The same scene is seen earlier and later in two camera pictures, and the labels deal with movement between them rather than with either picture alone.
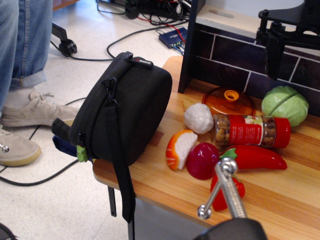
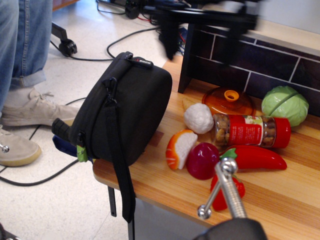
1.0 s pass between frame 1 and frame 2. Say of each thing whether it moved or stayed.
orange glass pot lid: stayed
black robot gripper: moved
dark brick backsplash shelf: stayed
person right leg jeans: stayed
